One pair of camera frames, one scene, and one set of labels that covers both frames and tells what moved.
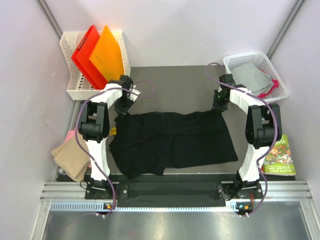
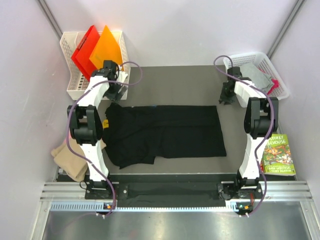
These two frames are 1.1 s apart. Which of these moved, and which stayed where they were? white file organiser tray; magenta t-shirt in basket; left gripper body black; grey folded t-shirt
Moved: left gripper body black
Stayed: grey folded t-shirt; white file organiser tray; magenta t-shirt in basket
